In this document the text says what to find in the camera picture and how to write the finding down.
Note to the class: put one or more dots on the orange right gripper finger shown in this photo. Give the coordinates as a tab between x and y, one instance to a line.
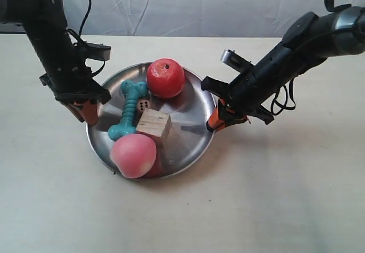
228	119
217	121

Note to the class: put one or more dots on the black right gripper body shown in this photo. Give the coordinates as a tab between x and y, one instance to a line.
263	91

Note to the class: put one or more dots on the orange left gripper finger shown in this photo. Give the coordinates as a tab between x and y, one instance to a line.
75	110
88	112

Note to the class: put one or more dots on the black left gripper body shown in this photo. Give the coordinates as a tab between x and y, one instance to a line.
70	75

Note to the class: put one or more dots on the large round metal plate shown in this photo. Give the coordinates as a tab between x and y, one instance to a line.
188	138

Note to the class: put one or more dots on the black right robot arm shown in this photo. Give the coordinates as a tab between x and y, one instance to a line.
315	38

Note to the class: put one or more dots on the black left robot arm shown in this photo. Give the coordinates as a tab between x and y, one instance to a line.
44	23

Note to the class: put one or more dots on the teal toy dog bone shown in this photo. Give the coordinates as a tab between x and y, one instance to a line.
132	92

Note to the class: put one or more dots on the small wooden die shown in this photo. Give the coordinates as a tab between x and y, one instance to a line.
142	105

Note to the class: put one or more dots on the wooden cube block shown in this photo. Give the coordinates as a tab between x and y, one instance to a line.
155	124

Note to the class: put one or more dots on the pink toy peach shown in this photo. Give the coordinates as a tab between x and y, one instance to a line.
134	155

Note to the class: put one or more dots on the red toy apple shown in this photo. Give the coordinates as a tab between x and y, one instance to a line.
165	78

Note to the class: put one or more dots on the white backdrop curtain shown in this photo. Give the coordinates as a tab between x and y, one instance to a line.
206	18

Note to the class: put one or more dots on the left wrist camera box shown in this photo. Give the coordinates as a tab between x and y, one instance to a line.
98	52

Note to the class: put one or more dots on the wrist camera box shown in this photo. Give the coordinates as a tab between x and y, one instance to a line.
234	61
98	52

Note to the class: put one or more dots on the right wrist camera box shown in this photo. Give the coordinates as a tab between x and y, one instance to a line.
234	61

